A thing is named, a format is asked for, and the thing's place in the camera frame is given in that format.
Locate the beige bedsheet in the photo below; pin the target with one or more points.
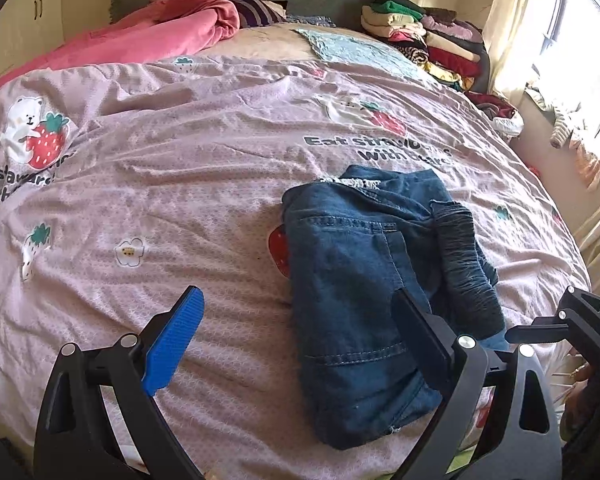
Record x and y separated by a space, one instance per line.
265 40

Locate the floral basket of clothes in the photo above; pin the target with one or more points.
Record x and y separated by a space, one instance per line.
500 115

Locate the purple striped pillow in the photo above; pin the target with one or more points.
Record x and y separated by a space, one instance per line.
255 10

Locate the cream wardrobe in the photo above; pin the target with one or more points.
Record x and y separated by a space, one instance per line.
25 25

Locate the blue denim pants lace trim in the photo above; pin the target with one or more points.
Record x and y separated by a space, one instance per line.
350 285

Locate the clothes heap on windowsill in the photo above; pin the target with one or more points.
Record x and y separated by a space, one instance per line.
565 125

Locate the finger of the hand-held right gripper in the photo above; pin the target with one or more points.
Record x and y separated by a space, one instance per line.
535 332

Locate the stack of folded clothes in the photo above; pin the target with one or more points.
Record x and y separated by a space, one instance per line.
450 55

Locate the window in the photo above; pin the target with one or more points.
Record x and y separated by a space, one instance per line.
590 60

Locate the pink strawberry print blanket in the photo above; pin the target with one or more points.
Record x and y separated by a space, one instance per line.
180 170

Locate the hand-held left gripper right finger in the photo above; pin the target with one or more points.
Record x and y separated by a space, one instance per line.
427 347

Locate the blue floral pillow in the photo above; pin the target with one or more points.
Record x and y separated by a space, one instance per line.
315 20

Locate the person's right forearm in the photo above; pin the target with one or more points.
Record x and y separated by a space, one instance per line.
595 440

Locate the light blue lace cloth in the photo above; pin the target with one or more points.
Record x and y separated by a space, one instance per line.
360 50

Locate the coral pink blanket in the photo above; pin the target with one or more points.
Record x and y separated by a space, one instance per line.
155 40

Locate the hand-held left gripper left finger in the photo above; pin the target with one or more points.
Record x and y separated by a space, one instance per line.
175 340

